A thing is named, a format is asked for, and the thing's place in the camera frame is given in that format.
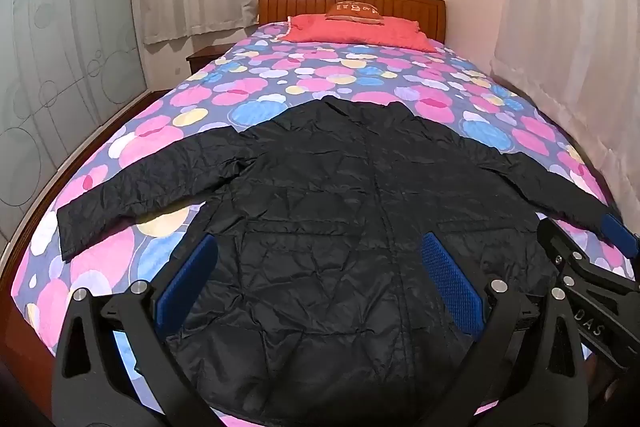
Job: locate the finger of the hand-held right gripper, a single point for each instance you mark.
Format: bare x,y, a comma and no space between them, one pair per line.
617,232
557,237

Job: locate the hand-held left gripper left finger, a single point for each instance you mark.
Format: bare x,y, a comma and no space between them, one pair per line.
187,277

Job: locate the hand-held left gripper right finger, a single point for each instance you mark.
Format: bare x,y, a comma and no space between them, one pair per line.
450,287

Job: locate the black puffer jacket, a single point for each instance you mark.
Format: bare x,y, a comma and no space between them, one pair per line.
325,232

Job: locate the person's right hand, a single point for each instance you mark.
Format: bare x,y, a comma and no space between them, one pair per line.
609,389

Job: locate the white sheer curtain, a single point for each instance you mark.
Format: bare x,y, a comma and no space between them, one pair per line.
565,32

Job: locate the colourful dotted bed sheet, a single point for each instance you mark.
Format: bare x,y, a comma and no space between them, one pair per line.
250,77

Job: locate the wooden nightstand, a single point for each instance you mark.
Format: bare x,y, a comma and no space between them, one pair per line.
205,57

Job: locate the frosted glass wardrobe door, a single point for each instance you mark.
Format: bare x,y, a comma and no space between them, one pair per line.
65,57

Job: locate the red pillow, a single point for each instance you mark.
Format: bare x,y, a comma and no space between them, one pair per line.
360,34

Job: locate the orange embroidered cushion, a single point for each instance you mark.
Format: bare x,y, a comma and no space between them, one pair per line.
355,11

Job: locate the wooden bed frame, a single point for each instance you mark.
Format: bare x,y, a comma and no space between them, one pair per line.
300,2

